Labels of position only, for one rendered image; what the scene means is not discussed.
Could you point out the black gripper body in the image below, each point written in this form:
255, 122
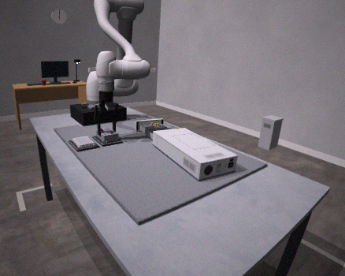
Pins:
105, 97

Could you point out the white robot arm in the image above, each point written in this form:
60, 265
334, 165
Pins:
117, 75

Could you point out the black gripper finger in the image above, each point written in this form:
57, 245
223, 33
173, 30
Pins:
115, 118
99, 117

